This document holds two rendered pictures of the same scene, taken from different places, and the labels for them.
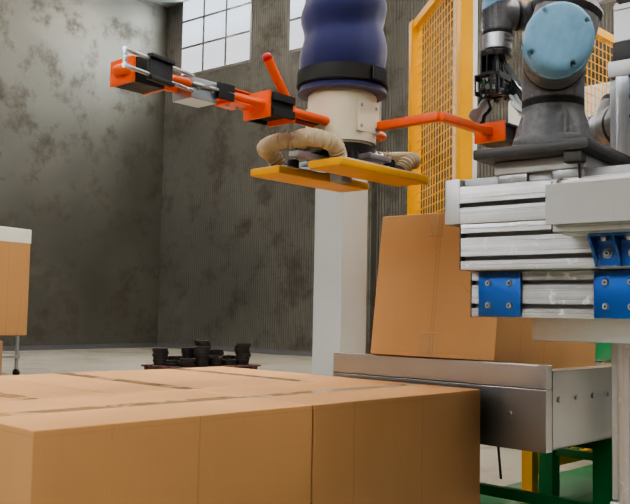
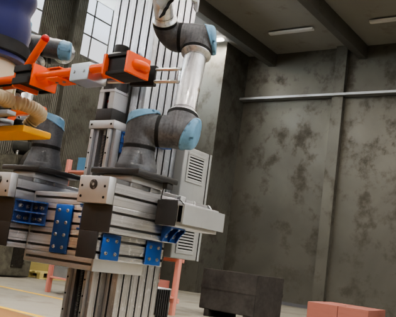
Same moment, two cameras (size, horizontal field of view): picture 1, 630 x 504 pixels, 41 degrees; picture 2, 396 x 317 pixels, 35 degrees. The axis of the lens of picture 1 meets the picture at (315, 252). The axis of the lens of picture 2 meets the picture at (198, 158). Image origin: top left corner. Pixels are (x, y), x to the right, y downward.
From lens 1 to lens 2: 2.31 m
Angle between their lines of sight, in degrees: 92
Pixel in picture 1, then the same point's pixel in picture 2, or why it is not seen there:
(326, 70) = (22, 50)
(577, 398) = not seen: outside the picture
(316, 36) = (18, 17)
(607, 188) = (201, 212)
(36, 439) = not seen: outside the picture
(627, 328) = (129, 266)
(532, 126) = (149, 161)
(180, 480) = not seen: outside the picture
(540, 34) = (195, 131)
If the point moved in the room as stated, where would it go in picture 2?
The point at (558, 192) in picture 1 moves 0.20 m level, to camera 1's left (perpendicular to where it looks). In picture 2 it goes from (188, 209) to (192, 204)
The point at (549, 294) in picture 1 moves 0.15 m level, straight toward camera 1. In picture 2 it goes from (129, 250) to (170, 255)
